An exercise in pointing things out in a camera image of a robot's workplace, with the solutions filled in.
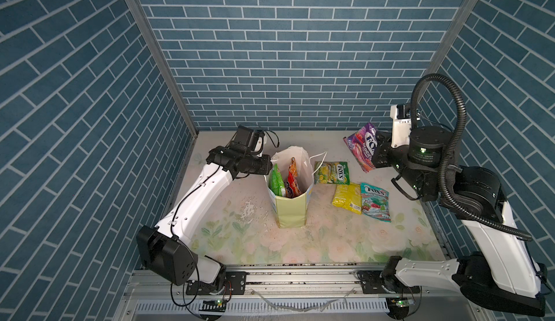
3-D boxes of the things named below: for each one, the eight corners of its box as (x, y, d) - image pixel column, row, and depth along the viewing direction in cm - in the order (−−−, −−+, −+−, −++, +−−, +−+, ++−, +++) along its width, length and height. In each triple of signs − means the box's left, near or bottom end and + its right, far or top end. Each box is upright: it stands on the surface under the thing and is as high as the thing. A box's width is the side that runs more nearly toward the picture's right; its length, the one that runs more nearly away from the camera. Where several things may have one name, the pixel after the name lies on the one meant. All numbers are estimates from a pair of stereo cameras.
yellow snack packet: (331, 207, 94) (333, 205, 92) (334, 182, 102) (335, 179, 100) (359, 213, 92) (361, 211, 90) (360, 187, 101) (361, 184, 98)
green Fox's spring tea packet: (315, 186, 101) (316, 181, 98) (313, 166, 109) (314, 160, 105) (349, 186, 101) (351, 181, 98) (345, 166, 109) (347, 161, 106)
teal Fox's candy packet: (360, 216, 92) (363, 212, 89) (360, 187, 101) (363, 182, 98) (388, 221, 91) (392, 217, 87) (385, 191, 100) (389, 186, 97)
